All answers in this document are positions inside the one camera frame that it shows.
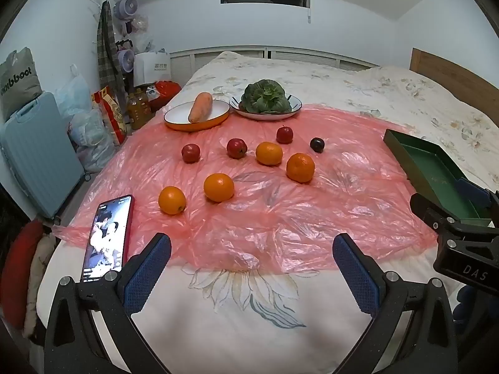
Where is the orange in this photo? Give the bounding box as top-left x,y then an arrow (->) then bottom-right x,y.
203,173 -> 235,203
158,186 -> 187,215
256,141 -> 283,166
286,153 -> 316,184

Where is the red cushion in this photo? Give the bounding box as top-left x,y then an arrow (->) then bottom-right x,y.
0,220 -> 43,330

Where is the beige cloth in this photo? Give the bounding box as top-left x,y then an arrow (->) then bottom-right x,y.
23,234 -> 59,345

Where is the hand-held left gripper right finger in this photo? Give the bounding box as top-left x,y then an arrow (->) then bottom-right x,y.
332,233 -> 458,374

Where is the red smartphone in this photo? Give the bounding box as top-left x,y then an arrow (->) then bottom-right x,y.
80,194 -> 135,283

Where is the plaid scarf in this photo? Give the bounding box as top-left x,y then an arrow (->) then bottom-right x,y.
96,2 -> 126,95

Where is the purple fan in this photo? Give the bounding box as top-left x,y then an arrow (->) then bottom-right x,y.
116,49 -> 136,73

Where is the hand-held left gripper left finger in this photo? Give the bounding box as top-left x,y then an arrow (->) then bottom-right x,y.
44,233 -> 172,374

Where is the light blue suitcase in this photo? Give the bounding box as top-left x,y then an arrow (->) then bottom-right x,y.
0,91 -> 85,221

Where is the pink plastic sheet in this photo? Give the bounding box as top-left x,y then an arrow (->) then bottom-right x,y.
51,103 -> 439,273

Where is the white desk fan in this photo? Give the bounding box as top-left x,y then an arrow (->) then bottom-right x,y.
113,0 -> 139,34

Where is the white blue rimmed plate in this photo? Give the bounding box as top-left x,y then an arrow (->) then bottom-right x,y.
229,94 -> 303,120

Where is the wooden headboard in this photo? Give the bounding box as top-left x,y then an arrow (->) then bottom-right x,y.
409,48 -> 499,107

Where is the grey printed bag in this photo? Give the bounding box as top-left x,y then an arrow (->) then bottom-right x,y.
0,47 -> 43,119

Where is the white plastic bag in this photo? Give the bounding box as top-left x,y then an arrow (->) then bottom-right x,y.
55,64 -> 93,117
69,109 -> 118,173

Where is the yellow red rice bag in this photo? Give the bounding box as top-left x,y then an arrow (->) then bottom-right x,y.
91,88 -> 128,146

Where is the yellow oil bottle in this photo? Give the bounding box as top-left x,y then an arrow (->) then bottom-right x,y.
128,93 -> 146,130
140,89 -> 153,125

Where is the green leafy vegetable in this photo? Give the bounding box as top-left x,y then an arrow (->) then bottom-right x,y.
239,79 -> 293,115

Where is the carrot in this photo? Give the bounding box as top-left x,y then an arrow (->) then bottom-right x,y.
188,92 -> 213,124

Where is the dark blue cloth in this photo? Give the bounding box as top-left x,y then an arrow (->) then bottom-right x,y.
453,285 -> 486,321

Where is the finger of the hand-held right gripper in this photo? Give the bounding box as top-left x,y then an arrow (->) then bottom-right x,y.
455,177 -> 499,223
409,193 -> 463,235

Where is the white box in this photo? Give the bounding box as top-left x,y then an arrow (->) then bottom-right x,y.
133,50 -> 172,86

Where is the green tray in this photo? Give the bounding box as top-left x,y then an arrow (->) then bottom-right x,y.
383,128 -> 494,227

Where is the orange rimmed plate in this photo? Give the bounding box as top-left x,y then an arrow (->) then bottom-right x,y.
163,100 -> 231,132

